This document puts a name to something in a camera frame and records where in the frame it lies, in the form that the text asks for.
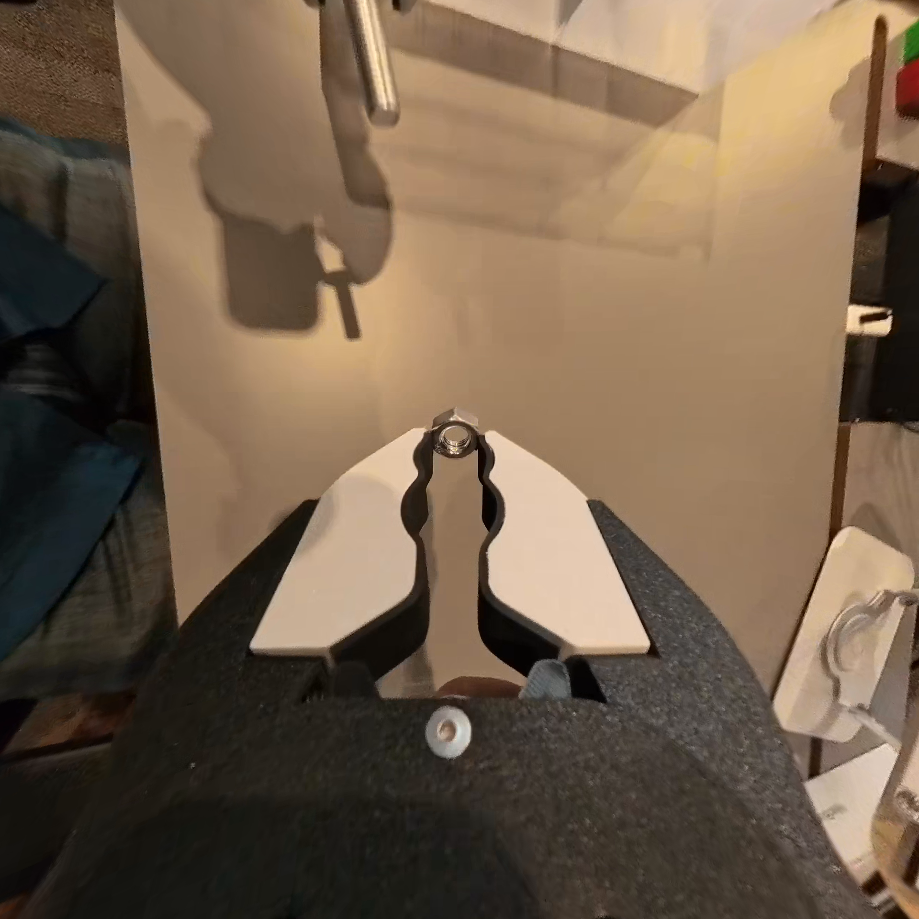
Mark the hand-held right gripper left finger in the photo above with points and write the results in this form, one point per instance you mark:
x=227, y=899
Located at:
x=344, y=567

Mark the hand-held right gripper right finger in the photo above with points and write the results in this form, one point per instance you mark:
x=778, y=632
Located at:
x=567, y=567

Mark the steel hex bolt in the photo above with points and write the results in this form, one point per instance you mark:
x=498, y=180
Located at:
x=373, y=64

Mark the steel hex nut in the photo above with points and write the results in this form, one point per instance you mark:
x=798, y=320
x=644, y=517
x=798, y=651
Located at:
x=439, y=423

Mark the clear divided plastic bin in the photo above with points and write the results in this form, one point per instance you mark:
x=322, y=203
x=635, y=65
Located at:
x=646, y=36

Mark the person's grey jeans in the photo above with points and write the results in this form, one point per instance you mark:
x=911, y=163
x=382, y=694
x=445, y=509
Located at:
x=122, y=574

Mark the white cardboard box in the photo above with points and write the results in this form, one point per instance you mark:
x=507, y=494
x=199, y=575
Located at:
x=847, y=811

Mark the brown thin board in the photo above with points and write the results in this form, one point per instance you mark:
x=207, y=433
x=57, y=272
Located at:
x=890, y=143

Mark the green toy block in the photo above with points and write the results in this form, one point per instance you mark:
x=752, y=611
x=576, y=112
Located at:
x=912, y=43

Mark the red toy block stack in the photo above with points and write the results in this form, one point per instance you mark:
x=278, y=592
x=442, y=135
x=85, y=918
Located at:
x=908, y=93

